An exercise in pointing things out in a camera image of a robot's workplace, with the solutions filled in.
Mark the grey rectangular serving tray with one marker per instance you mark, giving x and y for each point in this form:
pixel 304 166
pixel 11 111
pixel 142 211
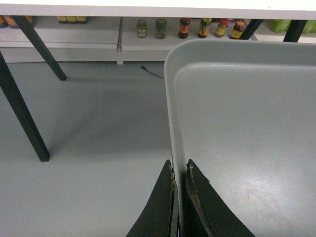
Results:
pixel 245 113

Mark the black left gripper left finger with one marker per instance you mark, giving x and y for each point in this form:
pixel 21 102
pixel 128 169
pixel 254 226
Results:
pixel 159 217

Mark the yellow sauce jar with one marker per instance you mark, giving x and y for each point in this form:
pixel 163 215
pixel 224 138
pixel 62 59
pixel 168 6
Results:
pixel 222 28

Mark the pickle jar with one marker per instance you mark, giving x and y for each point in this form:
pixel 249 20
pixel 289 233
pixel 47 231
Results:
pixel 161 28

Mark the dark sauce bottle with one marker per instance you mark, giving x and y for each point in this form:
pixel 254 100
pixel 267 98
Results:
pixel 184 28

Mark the white checkout table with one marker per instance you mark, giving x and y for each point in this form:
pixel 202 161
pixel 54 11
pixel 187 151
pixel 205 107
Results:
pixel 250 9

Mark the green lid jar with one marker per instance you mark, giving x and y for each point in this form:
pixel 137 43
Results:
pixel 141 28

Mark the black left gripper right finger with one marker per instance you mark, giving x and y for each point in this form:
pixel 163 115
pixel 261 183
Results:
pixel 206 214

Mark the black table leg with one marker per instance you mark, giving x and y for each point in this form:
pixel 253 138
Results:
pixel 17 103
pixel 28 30

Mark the white store shelf unit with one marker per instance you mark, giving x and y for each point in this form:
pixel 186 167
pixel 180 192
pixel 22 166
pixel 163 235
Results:
pixel 105 39

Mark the red chili jar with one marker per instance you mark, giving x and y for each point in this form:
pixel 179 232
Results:
pixel 238 29

